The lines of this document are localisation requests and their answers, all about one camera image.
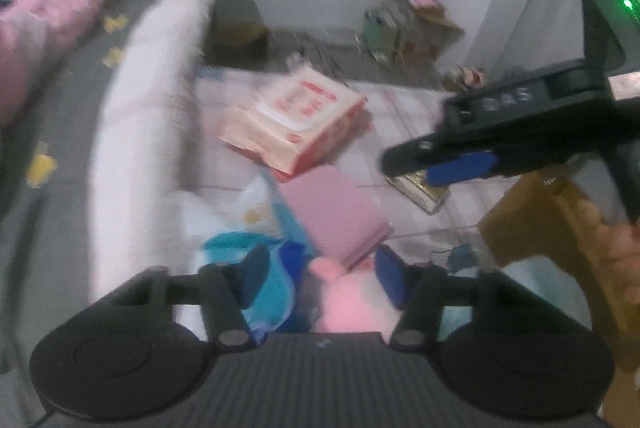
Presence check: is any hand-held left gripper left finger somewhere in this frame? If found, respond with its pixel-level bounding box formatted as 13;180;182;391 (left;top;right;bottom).
112;244;271;351

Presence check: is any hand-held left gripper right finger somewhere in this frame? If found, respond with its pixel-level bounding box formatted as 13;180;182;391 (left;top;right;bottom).
374;244;521;351

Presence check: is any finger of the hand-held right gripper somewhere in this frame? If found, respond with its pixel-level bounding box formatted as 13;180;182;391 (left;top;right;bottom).
379;128;506;189

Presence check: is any blue cloth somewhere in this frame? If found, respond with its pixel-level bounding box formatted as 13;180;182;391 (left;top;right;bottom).
202;233;311;339

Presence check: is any pink plush toy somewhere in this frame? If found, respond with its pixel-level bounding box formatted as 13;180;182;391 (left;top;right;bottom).
310;258;406;334

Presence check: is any white printed pillow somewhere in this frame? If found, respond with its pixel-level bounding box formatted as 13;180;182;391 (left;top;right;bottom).
185;173;301;259

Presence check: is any pink cloth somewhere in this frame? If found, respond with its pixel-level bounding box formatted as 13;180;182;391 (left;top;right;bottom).
277;165;393;269

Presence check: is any printed cardboard box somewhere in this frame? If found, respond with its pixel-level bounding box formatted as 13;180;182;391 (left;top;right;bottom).
477;173;640;428

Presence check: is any person's right hand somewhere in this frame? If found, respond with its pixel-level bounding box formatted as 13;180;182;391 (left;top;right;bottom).
575;198;640;309

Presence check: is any gold packet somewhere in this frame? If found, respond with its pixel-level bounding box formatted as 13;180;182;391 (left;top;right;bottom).
385;170;451;213

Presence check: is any small plush toy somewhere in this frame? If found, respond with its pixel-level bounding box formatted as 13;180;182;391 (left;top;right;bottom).
442;65;488;93

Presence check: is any open brown cardboard box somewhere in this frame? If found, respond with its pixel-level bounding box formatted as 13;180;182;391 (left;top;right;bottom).
387;0;466;63

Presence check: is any pink tissue pack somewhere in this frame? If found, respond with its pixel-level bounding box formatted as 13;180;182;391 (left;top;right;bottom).
217;65;368;181

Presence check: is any green box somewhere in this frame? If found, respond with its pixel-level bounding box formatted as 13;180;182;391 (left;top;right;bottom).
362;8;401;53

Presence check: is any white mattress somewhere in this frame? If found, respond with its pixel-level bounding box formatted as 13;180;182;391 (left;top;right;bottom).
92;0;226;309

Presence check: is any wooden stool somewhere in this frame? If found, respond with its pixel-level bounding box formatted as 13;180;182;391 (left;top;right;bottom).
207;20;271;58

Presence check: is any grey bed mattress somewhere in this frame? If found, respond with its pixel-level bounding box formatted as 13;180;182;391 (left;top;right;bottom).
0;0;176;409

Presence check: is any pink blanket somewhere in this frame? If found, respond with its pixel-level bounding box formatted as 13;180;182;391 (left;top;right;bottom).
0;0;113;126

